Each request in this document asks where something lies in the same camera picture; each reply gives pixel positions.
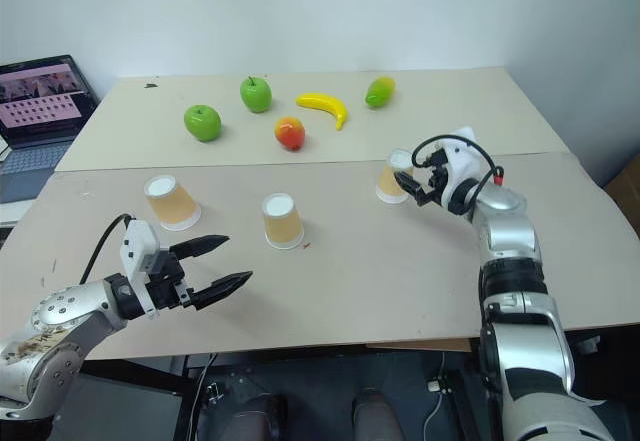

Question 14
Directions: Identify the black metal table frame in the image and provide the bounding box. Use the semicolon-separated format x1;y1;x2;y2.
79;338;484;398

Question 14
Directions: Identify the red yellow toy peach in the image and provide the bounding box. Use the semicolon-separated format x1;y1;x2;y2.
272;115;307;153

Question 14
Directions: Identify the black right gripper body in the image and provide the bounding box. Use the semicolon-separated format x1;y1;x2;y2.
421;147;455;209

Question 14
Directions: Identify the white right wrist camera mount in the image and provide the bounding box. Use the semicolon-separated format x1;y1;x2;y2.
438;125;485;212

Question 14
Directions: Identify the tan paper cup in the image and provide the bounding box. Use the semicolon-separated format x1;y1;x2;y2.
143;174;203;233
260;192;306;251
374;149;417;206

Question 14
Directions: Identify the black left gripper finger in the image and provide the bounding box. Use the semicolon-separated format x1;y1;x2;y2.
168;234;232;262
191;270;255;312

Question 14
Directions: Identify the yellow toy banana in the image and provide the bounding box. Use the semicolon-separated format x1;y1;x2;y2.
295;91;350;132

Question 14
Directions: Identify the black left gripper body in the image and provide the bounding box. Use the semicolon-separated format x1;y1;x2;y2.
145;250;197;311

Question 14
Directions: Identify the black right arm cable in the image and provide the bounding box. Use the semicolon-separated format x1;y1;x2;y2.
411;134;507;188

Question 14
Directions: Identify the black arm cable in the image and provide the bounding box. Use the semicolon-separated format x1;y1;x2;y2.
411;134;507;188
78;213;137;286

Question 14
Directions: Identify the thin white cable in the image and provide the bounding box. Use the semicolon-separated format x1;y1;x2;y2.
423;352;447;441

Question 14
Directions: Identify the open grey laptop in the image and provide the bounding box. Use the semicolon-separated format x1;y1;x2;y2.
0;54;101;205

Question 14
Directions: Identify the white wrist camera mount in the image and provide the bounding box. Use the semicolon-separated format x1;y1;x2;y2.
438;125;485;212
118;219;163;321

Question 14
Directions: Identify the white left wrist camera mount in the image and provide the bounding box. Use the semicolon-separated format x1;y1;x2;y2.
118;219;163;321

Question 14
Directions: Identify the green yellow toy mango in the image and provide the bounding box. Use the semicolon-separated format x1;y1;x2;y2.
363;76;398;110

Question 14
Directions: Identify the green toy apple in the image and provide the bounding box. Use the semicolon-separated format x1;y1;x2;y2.
239;75;274;114
182;104;223;143

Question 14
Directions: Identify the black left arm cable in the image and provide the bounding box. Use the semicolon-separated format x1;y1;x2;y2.
78;213;137;286

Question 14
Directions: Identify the thin black cable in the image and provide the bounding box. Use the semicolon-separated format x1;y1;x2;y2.
192;352;220;441

